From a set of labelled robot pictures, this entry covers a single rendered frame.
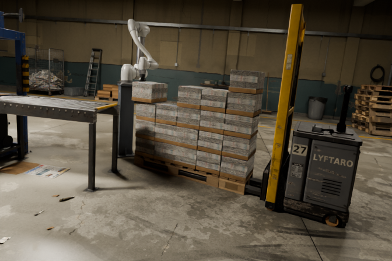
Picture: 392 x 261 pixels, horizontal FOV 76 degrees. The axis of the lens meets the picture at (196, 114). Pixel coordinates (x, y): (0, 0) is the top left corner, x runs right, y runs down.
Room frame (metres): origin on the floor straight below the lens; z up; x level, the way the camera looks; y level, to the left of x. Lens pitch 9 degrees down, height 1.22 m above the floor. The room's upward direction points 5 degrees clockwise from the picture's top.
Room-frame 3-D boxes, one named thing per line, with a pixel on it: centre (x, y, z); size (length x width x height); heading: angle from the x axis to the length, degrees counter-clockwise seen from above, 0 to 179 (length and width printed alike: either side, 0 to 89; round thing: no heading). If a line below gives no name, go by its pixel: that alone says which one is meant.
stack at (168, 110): (3.03, 0.14, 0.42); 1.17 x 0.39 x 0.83; 65
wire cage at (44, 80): (9.42, 5.82, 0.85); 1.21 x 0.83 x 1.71; 83
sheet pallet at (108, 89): (9.29, 3.01, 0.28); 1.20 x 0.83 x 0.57; 83
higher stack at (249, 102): (2.72, -0.52, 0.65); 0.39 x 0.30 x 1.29; 155
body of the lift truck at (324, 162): (2.39, -1.25, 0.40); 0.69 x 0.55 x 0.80; 155
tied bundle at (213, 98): (2.85, -0.25, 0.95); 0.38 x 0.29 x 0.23; 155
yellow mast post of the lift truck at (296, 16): (2.24, -0.78, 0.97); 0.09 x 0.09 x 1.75; 65
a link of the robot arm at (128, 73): (3.47, 0.97, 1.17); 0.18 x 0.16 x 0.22; 140
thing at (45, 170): (2.69, 1.62, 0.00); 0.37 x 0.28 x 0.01; 83
